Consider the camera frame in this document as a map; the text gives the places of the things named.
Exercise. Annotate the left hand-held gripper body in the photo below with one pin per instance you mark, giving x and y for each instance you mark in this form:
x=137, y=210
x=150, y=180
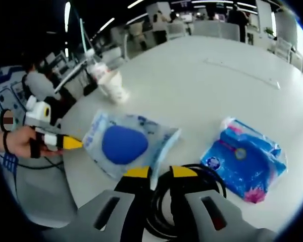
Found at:
x=39, y=113

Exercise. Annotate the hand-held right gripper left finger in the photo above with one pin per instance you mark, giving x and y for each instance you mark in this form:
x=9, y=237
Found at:
x=101, y=214

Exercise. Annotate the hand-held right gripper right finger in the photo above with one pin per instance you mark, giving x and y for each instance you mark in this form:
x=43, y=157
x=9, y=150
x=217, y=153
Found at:
x=232, y=221

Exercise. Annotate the blue sponge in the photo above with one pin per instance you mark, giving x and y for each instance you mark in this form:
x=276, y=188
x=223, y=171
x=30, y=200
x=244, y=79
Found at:
x=126, y=145

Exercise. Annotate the blue tissue packet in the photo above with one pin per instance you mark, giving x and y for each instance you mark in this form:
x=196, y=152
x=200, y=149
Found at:
x=245, y=166

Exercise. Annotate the cream paper cup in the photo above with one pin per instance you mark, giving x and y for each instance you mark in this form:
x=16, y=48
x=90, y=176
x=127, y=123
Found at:
x=114, y=87

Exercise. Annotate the clear water bottle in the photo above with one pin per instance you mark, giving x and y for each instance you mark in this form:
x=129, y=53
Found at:
x=99, y=71

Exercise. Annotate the person's left hand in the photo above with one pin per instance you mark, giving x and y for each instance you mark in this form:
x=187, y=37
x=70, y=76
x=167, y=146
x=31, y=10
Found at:
x=20, y=141

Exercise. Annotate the black wristband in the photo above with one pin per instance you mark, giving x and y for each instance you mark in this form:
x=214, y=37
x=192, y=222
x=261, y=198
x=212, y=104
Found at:
x=6, y=142

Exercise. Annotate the neighbouring white table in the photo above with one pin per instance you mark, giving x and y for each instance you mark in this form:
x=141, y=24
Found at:
x=73, y=73

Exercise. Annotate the black stand base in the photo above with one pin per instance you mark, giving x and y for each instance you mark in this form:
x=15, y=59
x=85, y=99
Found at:
x=89, y=87

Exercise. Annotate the teal light pole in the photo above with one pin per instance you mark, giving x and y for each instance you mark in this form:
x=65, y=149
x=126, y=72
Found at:
x=83, y=37

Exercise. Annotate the white mesh chair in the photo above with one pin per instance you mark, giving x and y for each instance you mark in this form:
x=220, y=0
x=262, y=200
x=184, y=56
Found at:
x=217, y=31
x=282, y=49
x=176, y=31

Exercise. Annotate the green potted plant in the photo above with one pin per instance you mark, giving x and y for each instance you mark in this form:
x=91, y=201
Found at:
x=269, y=31

